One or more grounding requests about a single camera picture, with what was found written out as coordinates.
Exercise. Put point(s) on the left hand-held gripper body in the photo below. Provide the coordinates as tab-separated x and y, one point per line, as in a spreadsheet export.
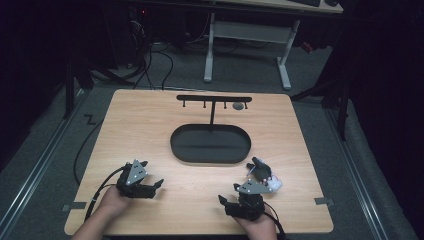
135	181

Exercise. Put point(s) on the person's right hand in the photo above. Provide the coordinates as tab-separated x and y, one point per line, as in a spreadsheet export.
256	226

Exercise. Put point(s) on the grey tape piece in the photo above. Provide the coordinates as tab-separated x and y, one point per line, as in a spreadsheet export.
74	206
324	201

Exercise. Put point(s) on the black metal stand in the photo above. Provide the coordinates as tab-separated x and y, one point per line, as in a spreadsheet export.
71	90
341	106

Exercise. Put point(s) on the metal floor rail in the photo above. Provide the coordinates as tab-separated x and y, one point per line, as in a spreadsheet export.
40	163
356	173

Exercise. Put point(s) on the person's left hand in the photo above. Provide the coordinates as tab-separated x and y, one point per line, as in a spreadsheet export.
114	201

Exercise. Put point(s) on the wooden desk with white legs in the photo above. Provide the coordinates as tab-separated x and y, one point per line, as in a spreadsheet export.
248	33

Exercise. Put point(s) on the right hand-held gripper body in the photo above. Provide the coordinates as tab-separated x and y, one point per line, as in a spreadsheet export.
249	200

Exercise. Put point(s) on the black hook stand with tray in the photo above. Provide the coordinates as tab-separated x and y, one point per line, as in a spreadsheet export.
210	141

